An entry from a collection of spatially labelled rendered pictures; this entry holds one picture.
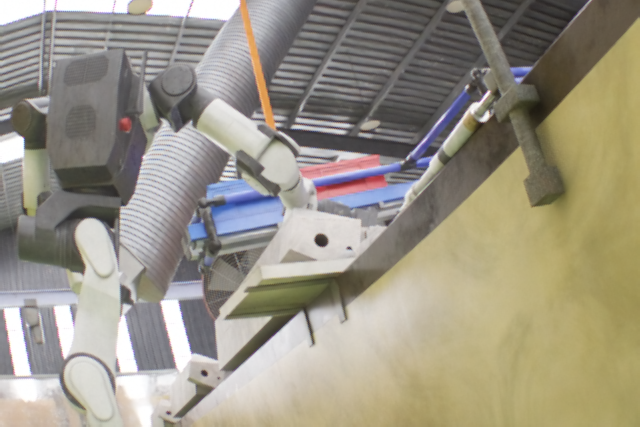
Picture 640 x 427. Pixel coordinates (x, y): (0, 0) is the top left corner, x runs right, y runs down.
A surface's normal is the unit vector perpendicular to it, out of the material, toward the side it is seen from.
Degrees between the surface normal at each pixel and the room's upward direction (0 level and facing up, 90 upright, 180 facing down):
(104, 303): 112
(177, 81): 94
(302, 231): 90
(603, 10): 90
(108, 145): 101
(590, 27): 90
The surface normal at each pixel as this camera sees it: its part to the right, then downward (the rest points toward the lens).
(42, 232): 0.29, -0.05
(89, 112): -0.01, -0.20
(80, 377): 0.30, -0.43
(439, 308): -0.92, 0.07
